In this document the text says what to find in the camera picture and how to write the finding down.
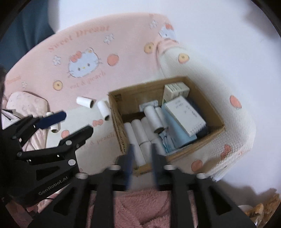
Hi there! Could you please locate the white paper roll tube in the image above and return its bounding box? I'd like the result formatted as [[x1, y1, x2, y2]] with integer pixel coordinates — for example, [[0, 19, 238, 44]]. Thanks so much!
[[46, 112, 54, 117], [144, 105, 164, 133], [124, 123, 146, 167], [97, 100, 110, 121], [76, 96, 95, 109], [131, 119, 149, 145], [141, 117, 159, 141], [50, 123, 60, 133]]

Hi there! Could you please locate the pink white folded cloth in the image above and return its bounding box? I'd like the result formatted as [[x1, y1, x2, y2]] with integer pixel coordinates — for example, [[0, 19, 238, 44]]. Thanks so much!
[[1, 109, 24, 130]]

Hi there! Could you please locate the pink fluffy blanket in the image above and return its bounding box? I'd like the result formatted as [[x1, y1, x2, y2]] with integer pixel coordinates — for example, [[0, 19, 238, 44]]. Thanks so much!
[[85, 188, 199, 228]]

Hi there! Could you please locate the pink Hello Kitty bedsheet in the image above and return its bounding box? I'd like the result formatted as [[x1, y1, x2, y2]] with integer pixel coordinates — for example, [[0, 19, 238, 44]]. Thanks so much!
[[3, 13, 256, 180]]

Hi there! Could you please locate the white roll in box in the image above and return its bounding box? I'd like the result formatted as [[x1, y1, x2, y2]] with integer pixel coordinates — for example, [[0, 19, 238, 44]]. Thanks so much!
[[140, 142, 152, 163], [155, 106, 168, 129]]

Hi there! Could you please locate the blue white plastic packet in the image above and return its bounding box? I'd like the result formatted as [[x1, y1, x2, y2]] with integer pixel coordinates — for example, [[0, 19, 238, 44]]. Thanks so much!
[[159, 131, 176, 153]]

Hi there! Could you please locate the light blue tissue pack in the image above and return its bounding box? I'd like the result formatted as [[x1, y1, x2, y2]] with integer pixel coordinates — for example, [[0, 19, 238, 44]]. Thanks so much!
[[161, 105, 197, 149]]

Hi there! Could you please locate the white shipping label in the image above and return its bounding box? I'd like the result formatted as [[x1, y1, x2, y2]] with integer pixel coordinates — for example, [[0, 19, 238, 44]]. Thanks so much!
[[139, 100, 159, 112]]

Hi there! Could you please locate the brown cardboard box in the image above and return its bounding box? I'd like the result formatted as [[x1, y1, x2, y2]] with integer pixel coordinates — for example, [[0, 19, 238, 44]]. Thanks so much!
[[109, 76, 224, 175]]

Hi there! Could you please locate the dark blue curtain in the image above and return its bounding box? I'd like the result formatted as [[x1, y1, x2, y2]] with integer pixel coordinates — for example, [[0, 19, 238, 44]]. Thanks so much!
[[1, 1, 54, 71]]

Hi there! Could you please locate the white green small box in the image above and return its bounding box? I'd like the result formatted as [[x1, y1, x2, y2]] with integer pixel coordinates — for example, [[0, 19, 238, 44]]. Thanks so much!
[[162, 82, 190, 103]]

